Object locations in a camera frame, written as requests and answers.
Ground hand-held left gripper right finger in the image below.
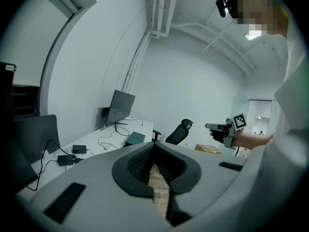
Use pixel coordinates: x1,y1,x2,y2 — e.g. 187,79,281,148
154,141,253,228

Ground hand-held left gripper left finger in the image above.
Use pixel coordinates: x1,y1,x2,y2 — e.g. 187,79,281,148
14,141,175,232

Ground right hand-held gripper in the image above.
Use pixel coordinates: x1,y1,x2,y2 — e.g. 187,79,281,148
205,114,248,151

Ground person's right forearm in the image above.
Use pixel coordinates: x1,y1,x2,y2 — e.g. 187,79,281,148
233,130,275,150

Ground brown cardboard box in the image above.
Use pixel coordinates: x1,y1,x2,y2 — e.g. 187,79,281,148
237,146,252,158
194,143,222,155

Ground dark green box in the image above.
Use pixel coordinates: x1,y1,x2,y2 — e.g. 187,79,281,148
125,131,146,147

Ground black office chair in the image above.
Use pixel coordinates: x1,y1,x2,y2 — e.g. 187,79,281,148
152,118,195,146

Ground black power adapter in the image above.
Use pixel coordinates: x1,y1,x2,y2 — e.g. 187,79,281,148
57,154,75,167
72,145,87,155

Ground white desk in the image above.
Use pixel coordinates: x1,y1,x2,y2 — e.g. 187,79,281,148
16,116,155,196

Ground person's white shirt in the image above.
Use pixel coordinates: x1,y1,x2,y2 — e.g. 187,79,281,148
190,32,309,229

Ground large dark monitor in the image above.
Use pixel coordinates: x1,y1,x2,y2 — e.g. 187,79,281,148
1,129,40,193

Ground grey monitor back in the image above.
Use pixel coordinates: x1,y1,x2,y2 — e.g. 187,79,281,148
14,114,61,165

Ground black monitor on stand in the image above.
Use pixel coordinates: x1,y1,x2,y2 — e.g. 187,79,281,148
105,89,136,133

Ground white ceiling pipes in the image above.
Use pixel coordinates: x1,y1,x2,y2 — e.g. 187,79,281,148
121,0,175,93

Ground person's head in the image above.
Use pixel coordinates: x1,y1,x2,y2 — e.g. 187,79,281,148
228,0,290,38

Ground white window blind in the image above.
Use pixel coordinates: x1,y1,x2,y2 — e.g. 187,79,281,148
0,0,84,87

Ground black adapter cable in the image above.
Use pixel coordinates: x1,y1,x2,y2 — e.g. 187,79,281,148
26,139,84,192

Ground black monitor cable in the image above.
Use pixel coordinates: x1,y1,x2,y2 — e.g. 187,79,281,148
97,117,144,151

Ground black head-worn camera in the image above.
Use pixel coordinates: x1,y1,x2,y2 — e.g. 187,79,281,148
215,0,229,18

